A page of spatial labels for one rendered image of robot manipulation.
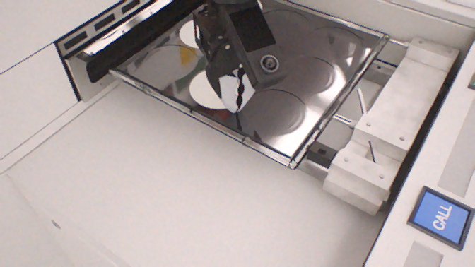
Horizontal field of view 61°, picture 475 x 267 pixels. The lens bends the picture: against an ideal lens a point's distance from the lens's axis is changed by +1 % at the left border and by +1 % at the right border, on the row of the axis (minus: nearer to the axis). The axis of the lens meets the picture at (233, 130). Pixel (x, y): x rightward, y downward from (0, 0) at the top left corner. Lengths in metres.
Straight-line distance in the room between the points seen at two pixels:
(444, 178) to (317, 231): 0.19
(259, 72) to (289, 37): 0.32
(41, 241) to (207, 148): 0.40
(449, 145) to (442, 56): 0.27
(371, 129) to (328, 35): 0.25
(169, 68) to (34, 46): 0.21
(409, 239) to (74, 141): 0.54
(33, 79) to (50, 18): 0.10
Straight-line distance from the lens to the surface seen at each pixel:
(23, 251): 0.89
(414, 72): 0.79
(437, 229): 0.48
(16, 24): 0.65
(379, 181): 0.57
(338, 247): 0.60
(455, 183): 0.54
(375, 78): 0.83
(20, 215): 0.82
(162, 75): 0.70
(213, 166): 0.66
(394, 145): 0.62
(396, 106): 0.72
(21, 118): 0.71
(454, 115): 0.61
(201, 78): 0.69
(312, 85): 0.69
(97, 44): 0.73
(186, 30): 0.80
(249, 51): 0.48
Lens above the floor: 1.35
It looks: 49 degrees down
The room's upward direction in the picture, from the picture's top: straight up
